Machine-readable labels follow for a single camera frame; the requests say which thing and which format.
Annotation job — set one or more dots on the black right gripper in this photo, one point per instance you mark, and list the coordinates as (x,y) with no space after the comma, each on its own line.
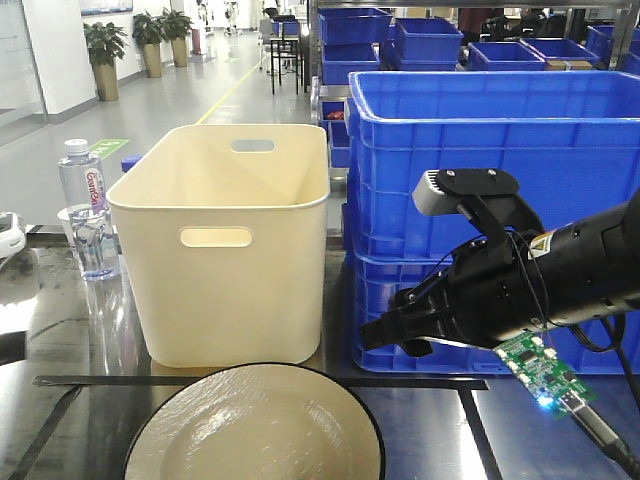
(484,298)

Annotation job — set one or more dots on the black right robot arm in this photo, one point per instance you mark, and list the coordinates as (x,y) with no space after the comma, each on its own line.
(591,266)

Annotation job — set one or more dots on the green circuit board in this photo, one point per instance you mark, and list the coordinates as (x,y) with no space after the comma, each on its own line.
(553,384)

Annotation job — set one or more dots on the blue crate back right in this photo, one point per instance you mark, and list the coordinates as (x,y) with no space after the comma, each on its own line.
(503,56)

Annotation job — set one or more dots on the large blue plastic crate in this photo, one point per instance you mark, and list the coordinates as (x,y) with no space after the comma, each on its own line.
(570,139)

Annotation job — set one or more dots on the cream plastic bin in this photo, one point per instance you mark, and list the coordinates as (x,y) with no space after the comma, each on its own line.
(223,231)

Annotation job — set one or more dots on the blue crate on shelf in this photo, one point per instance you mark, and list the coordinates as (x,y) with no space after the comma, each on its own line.
(342,26)

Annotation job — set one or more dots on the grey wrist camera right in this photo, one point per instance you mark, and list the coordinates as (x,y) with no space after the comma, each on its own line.
(488,198)

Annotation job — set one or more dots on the blue crate back middle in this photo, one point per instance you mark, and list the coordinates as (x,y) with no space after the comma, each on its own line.
(427,39)

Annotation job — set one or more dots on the white device at left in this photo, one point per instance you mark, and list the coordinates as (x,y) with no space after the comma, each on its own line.
(13,237)

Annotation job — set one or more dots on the potted plant gold pot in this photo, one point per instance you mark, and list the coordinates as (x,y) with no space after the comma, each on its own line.
(105,44)

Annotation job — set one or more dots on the black desk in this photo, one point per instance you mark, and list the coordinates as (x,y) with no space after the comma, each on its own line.
(286,49)

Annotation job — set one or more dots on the clear water bottle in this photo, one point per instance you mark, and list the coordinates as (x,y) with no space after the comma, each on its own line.
(82,178)

